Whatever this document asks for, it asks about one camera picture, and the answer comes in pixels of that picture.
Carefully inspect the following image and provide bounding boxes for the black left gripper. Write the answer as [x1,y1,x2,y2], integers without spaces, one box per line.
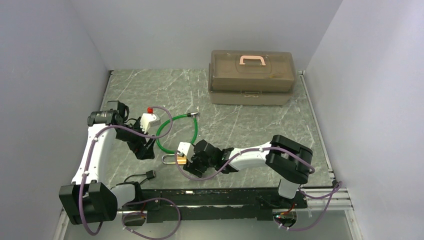
[115,117,156,160]

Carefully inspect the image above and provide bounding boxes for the black cable padlock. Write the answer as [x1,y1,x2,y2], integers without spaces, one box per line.
[123,170,156,185]

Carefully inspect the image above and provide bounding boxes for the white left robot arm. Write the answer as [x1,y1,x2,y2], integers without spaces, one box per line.
[58,100,161,225]

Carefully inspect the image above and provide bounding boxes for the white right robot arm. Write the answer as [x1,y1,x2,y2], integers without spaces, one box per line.
[174,134,315,208]

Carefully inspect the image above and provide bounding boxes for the brass padlock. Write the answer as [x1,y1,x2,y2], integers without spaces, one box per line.
[161,154,187,165]

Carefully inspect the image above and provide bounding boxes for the brown plastic toolbox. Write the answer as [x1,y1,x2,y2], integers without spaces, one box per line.
[208,50,298,106]

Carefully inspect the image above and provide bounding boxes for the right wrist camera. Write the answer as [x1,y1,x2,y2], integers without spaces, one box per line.
[177,142,194,161]

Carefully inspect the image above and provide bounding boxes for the green cable lock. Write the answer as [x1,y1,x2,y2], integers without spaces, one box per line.
[156,112,199,154]

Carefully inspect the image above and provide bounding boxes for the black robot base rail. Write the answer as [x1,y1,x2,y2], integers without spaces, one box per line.
[110,187,309,223]

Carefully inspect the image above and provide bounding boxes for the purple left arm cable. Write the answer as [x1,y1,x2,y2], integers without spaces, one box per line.
[78,106,182,240]

